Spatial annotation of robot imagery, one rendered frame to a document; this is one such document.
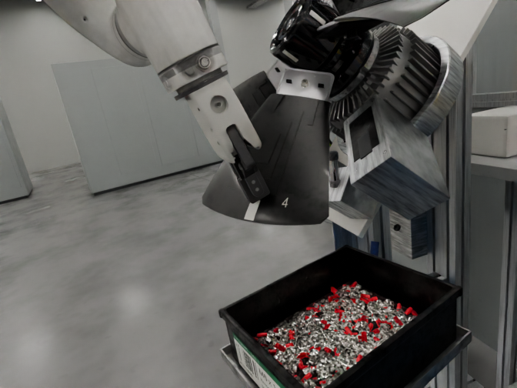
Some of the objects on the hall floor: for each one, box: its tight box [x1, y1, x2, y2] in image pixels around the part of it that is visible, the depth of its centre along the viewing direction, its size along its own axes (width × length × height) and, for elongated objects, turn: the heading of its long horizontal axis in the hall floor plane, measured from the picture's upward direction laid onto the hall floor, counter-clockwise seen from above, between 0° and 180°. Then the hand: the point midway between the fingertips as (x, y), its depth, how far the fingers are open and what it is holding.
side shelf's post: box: [495, 180, 517, 388], centre depth 97 cm, size 4×4×83 cm
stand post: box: [427, 45, 473, 388], centre depth 89 cm, size 4×9×115 cm, turn 47°
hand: (253, 185), depth 47 cm, fingers closed, pressing on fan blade
